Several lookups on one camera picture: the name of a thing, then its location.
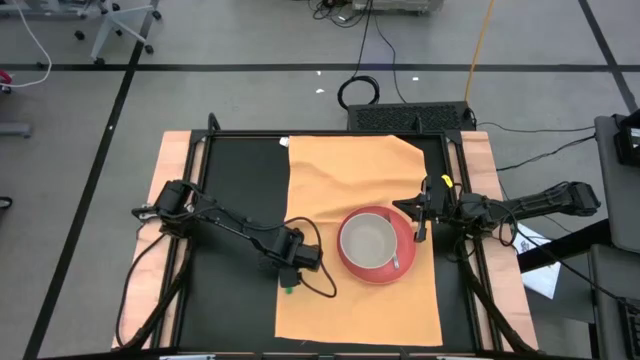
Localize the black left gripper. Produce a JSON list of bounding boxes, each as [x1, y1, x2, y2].
[[258, 228, 322, 289]]

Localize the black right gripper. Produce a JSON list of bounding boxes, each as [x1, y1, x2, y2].
[[392, 174, 465, 244]]

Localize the silver fork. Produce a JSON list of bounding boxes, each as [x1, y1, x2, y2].
[[384, 213, 401, 270]]

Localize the grey bowl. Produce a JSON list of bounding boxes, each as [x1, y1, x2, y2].
[[339, 212, 399, 270]]

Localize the orange cloth placemat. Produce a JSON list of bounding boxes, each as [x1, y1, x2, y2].
[[273, 134, 444, 347]]

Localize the red plate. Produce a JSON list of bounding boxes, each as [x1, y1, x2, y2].
[[336, 205, 418, 286]]

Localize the black perforated computer case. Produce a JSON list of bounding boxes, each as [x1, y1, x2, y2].
[[346, 101, 476, 132]]

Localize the white paper sheet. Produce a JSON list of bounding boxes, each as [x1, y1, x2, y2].
[[512, 223, 562, 300]]

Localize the black beam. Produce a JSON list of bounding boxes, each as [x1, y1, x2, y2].
[[517, 218, 612, 274]]

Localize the grey equipment box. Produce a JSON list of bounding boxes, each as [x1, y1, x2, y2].
[[352, 0, 445, 14]]

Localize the grey cabinet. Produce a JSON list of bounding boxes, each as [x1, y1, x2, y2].
[[593, 113, 640, 254], [588, 243, 640, 360]]

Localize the black device with screen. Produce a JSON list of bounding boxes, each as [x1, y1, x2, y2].
[[613, 109, 640, 167]]

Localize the white office chair base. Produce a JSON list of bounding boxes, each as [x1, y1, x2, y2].
[[73, 0, 163, 67]]

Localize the grey furniture foot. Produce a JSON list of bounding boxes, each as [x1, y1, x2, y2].
[[0, 122, 34, 139]]

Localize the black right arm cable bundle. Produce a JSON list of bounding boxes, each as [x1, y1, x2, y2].
[[457, 239, 539, 354]]

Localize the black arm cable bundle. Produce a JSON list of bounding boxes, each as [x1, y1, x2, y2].
[[115, 232, 196, 350], [457, 239, 539, 354]]

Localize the coiled black cable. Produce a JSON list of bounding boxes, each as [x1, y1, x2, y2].
[[337, 0, 381, 110]]

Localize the thin black floor cable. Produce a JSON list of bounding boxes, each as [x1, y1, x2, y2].
[[474, 121, 596, 134], [496, 134, 597, 172], [373, 19, 407, 104]]

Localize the black table frame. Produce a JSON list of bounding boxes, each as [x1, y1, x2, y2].
[[149, 113, 541, 360]]

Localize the black left arm cable bundle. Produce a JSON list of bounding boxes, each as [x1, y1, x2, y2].
[[115, 232, 196, 350]]

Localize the yellow floor cable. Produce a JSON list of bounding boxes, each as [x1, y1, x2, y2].
[[463, 0, 497, 103]]

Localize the tangled black cables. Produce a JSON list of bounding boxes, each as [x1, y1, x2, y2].
[[307, 0, 362, 29]]

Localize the white floor cable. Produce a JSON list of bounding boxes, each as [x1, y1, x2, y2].
[[0, 0, 53, 89]]

